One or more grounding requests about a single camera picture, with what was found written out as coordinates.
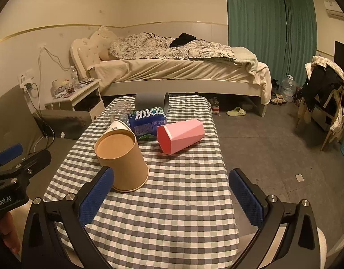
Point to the large water jug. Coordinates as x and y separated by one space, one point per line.
287 89

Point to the white nightstand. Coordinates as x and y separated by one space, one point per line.
82 101

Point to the black television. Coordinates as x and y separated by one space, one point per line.
343 57

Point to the cream throw blanket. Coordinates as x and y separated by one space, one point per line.
256 67

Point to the pile of clothes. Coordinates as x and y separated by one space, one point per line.
322 84

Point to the grey cup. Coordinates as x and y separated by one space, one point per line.
149 101

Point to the white paper cup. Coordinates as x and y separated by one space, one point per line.
118 126

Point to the green slipper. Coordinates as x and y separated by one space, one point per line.
236 112

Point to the wall power outlet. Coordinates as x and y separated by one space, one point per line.
25 79

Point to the blue label drink bottle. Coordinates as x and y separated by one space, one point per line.
145 123

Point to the checkered tablecloth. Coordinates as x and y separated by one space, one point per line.
174 201

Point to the wooden chair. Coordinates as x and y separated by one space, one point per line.
333 123

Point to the pink faceted cup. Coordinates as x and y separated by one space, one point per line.
181 136

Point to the patterned duvet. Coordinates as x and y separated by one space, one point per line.
160 47

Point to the person's left hand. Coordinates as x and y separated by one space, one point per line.
12 234

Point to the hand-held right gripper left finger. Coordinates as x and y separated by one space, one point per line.
95 200

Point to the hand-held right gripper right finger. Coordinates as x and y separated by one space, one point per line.
249 200

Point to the brown paper cup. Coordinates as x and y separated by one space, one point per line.
120 162

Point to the grey sneakers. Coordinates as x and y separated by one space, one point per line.
214 107

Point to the narrow green curtain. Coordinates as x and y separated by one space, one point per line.
301 33

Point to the black garment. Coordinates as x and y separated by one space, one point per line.
183 39

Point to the clear water bottle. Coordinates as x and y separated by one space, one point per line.
74 77

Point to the wide green curtain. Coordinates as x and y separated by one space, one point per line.
253 19

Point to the cream bed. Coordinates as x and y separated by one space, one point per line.
174 71

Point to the beige pillow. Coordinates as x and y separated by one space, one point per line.
106 55

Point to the clear plastic cup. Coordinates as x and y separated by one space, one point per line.
117 112

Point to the white floor card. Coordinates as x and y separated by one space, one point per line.
299 178

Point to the white air conditioner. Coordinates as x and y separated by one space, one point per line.
334 9

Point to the grey sofa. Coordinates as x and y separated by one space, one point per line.
62 123

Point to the beige shoes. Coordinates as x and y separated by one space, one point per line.
278 99

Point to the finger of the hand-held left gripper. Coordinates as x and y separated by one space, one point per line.
37 159
10 152

